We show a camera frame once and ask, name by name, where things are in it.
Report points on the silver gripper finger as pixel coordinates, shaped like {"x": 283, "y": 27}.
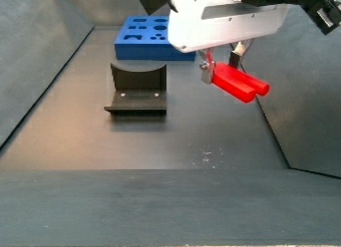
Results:
{"x": 206, "y": 65}
{"x": 239, "y": 51}

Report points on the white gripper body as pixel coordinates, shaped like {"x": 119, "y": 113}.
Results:
{"x": 208, "y": 23}

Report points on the red square-circle object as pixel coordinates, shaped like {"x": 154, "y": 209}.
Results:
{"x": 237, "y": 83}

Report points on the black curved fixture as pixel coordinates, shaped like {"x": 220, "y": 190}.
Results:
{"x": 141, "y": 91}

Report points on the blue foam shape board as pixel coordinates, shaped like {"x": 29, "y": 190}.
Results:
{"x": 144, "y": 40}

